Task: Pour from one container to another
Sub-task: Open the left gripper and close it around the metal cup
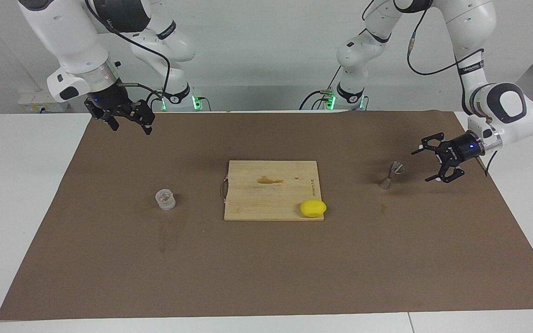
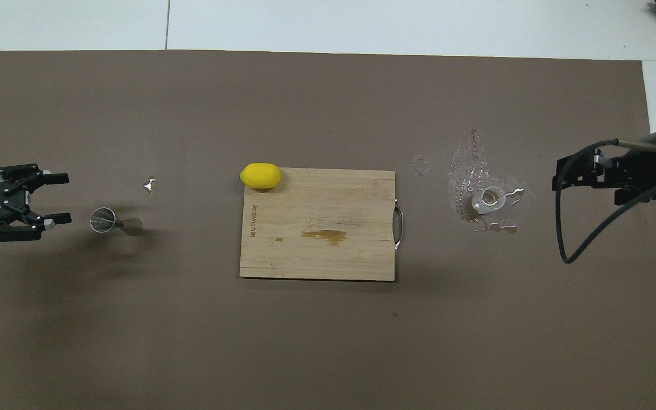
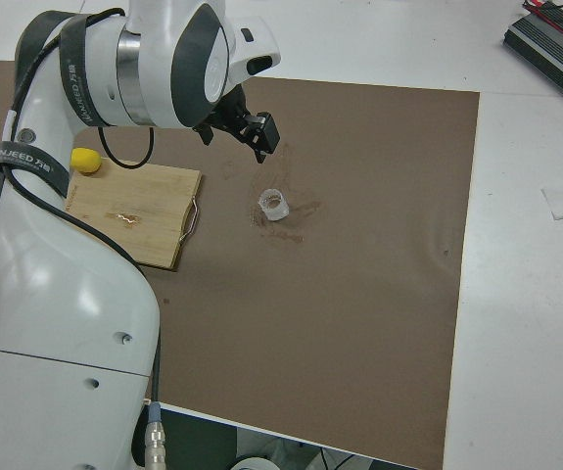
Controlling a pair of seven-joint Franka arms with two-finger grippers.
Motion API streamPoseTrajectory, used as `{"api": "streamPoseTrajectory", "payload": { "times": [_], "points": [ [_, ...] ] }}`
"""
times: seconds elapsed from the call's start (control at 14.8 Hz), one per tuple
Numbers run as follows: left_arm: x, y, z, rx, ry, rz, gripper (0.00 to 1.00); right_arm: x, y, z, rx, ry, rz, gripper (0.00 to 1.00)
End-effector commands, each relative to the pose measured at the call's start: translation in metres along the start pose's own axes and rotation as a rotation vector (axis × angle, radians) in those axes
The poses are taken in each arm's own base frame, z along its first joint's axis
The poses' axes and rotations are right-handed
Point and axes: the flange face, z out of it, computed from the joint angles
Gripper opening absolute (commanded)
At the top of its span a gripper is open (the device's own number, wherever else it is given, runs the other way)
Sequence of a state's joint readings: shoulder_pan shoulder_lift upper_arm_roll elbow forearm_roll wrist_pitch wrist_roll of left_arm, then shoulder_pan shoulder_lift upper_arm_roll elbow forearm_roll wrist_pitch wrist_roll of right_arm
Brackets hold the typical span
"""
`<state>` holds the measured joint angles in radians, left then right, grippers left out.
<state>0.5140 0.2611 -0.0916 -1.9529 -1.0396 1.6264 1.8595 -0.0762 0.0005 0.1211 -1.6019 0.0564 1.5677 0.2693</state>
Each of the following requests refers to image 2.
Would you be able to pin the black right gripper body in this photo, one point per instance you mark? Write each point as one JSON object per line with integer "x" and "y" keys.
{"x": 644, "y": 173}

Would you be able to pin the steel double jigger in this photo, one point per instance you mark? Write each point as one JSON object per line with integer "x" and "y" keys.
{"x": 103, "y": 220}

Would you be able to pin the small clear glass cup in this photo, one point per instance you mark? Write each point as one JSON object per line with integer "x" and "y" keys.
{"x": 488, "y": 199}

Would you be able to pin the yellow lemon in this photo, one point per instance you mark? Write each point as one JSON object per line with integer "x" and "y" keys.
{"x": 260, "y": 175}

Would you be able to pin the wooden cutting board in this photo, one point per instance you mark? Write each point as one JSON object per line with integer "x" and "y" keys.
{"x": 316, "y": 245}

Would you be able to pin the brown table mat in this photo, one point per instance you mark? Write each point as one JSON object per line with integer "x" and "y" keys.
{"x": 305, "y": 341}

